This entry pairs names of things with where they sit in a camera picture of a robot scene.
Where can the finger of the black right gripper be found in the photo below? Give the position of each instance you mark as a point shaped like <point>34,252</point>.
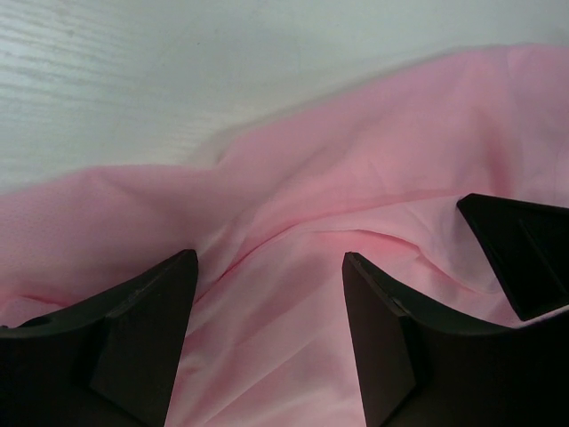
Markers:
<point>526,245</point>

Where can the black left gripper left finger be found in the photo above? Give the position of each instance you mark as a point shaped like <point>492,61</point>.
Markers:
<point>109,360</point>

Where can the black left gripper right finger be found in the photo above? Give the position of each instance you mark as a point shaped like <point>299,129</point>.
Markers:
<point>421,363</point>

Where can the pink t shirt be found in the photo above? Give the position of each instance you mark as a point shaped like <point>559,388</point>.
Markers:
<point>376,171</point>

